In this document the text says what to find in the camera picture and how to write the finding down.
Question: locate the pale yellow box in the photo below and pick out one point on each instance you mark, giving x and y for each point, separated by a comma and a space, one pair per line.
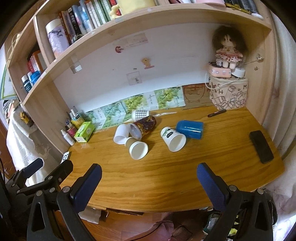
136, 5

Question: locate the brown haired doll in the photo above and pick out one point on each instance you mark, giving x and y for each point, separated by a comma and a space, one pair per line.
227, 49

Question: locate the beige printed storage bag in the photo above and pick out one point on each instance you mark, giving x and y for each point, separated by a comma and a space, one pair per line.
229, 95

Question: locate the white cylinder tube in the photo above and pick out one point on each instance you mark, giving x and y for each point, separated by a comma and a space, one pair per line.
56, 39

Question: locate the yellow green tube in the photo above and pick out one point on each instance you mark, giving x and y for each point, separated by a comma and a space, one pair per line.
77, 122

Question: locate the white lace cloth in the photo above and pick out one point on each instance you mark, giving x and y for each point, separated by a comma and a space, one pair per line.
20, 143

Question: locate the yellow black packet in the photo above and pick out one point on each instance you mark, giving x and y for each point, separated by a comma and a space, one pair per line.
26, 117

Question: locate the white paper cup front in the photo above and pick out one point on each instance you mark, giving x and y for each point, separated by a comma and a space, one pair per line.
138, 150

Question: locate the green leaf tissue pack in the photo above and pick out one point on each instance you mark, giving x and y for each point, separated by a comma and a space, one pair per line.
115, 113
98, 118
167, 96
134, 103

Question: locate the clear wall hook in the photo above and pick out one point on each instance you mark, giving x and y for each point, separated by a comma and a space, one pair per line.
134, 77

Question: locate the white spray bottle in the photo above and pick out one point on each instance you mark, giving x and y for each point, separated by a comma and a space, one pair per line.
69, 138

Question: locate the pink mushroom sticker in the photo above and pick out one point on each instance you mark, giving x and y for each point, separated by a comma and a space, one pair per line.
118, 49

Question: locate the pink small jar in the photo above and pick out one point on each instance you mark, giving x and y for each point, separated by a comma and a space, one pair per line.
71, 131

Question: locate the black white tag card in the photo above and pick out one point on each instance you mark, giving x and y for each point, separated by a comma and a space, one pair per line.
66, 156

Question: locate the white paper sheet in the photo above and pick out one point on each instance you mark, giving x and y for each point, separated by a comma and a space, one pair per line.
90, 215

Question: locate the white floral curtain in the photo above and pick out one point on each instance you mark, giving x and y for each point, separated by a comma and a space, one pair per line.
285, 92

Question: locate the black pen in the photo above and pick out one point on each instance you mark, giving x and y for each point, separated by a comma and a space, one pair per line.
216, 113

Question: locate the wooden bookshelf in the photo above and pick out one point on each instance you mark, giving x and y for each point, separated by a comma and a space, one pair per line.
161, 22

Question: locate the yellow plush toy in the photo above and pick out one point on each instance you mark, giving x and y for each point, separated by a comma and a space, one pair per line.
115, 11

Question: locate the checkered paper cup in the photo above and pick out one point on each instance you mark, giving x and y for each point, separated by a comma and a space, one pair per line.
140, 114

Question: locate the dark brown patterned cup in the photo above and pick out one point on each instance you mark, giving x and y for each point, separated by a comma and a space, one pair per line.
146, 124

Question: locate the pink polka dot case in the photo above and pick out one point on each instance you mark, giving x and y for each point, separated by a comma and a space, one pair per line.
219, 70

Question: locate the brown printed cardboard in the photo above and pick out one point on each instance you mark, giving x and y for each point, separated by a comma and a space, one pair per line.
195, 95

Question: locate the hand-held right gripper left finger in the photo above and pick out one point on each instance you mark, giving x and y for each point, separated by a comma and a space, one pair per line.
85, 188

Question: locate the black phone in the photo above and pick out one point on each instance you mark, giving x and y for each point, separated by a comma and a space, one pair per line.
261, 147

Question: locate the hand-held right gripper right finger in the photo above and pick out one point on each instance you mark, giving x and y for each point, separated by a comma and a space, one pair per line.
211, 186

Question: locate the plain white paper cup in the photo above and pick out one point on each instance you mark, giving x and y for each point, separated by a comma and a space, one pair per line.
120, 135

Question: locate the red orange books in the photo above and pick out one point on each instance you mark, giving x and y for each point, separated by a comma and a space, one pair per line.
35, 62

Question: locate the white leaf print cup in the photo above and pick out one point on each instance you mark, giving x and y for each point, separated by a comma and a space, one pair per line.
170, 135

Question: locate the white round device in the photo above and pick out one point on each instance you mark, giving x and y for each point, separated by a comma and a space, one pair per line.
238, 73

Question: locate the green cardboard box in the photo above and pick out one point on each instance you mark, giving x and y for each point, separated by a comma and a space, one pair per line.
84, 131

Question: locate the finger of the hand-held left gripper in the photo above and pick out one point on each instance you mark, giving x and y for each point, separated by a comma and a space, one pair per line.
62, 168
32, 168

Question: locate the row of dark books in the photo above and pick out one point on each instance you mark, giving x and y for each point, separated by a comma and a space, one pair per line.
245, 5

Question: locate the blue cup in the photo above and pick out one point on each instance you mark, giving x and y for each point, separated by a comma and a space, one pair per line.
189, 129

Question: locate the yellow bear sticker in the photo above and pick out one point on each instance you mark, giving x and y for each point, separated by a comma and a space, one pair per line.
147, 63

